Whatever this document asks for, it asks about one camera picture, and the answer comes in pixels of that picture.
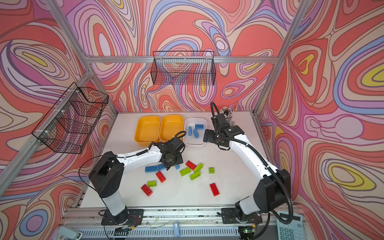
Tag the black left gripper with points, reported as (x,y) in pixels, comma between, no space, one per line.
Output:
(180,161)

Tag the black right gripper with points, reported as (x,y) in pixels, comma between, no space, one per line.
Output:
(210,133)

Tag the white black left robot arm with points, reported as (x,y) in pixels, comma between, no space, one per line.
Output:
(106,176)

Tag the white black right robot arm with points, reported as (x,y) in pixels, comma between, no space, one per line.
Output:
(273,192)

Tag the clear cup of pencils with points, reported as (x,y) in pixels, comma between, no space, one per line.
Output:
(228,113)

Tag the red lego brick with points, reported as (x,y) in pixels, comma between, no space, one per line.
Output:
(161,177)
(191,165)
(146,189)
(214,189)

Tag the right yellow plastic bin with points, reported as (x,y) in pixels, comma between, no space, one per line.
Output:
(170,126)

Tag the yellow plastic bin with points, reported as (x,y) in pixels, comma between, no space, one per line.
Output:
(170,126)
(148,130)

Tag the white plastic bin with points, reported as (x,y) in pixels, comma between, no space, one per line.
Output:
(191,140)

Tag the left yellow plastic bin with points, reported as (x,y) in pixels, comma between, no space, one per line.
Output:
(148,130)

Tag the white desk calculator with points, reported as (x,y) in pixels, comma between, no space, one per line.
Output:
(293,231)

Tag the white device bottom left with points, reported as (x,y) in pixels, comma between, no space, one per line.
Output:
(65,233)

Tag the black wire basket back wall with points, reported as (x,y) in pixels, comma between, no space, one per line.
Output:
(178,68)

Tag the black wire basket wall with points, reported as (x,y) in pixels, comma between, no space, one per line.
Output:
(73,122)
(178,68)

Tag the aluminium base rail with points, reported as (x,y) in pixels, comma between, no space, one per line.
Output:
(195,222)

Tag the black wire basket left wall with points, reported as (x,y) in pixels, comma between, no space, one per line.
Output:
(73,122)

